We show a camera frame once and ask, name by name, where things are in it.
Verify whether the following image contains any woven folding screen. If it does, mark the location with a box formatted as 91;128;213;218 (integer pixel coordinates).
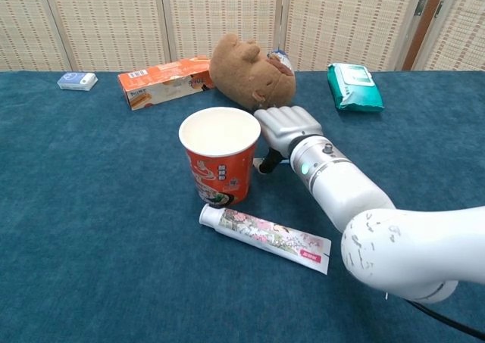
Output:
0;0;433;72
415;0;485;71

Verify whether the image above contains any brown capybara plush toy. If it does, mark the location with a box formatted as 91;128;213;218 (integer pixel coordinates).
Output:
208;32;297;113

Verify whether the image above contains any small blue white box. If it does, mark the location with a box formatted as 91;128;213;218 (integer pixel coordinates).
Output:
56;71;99;92

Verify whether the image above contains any floral white toothpaste tube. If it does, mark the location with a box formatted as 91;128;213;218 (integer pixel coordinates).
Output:
199;202;333;276

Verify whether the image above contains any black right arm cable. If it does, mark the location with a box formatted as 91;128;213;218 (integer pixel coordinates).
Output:
403;299;485;340

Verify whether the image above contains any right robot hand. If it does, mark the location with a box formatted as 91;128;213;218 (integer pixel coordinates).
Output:
252;105;324;176

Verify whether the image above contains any orange biscuit carton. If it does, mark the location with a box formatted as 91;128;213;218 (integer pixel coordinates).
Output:
117;56;217;111

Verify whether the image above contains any green wet wipes pack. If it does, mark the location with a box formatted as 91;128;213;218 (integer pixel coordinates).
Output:
327;62;385;113

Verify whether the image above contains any brown wooden post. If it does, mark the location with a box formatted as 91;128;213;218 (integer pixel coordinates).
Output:
401;0;450;70

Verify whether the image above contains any blue table cloth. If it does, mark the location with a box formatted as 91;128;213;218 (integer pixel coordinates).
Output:
0;70;485;343

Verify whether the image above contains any orange paper noodle cup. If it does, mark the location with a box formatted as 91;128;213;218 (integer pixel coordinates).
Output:
178;107;262;210

